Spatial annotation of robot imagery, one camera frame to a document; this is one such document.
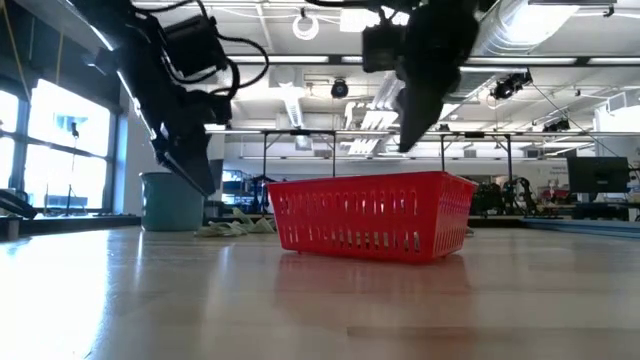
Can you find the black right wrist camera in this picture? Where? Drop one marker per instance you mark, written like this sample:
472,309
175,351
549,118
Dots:
382,47

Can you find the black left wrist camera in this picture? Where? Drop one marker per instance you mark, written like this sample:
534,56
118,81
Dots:
195,45

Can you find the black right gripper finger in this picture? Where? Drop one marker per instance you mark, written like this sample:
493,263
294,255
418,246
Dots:
417,115

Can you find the large bright window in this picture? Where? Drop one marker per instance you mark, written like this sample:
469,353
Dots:
55,145

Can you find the black ceiling spotlight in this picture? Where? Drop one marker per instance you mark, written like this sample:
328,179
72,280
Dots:
339,89

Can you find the black background robot arm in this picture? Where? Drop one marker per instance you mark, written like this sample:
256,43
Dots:
487,197

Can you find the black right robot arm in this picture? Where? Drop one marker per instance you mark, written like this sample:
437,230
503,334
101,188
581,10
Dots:
450,5

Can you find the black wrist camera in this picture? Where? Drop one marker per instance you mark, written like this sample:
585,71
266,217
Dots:
195,45
382,47

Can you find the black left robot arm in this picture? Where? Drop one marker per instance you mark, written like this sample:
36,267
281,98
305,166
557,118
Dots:
125,25

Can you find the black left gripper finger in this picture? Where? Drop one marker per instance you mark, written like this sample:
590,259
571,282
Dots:
175,170
197,165

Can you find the silver ventilation duct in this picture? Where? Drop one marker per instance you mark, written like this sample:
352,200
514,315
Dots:
500,35

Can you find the red plastic slotted basket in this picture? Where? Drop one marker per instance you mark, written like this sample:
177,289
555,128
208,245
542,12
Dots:
370,182

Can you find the green mug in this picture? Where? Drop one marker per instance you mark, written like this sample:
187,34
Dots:
170,200

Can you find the long ceiling light strip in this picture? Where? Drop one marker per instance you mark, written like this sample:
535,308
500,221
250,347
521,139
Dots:
280,59
615,60
520,60

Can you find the black track light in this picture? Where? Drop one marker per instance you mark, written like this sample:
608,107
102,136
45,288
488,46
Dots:
556,125
507,86

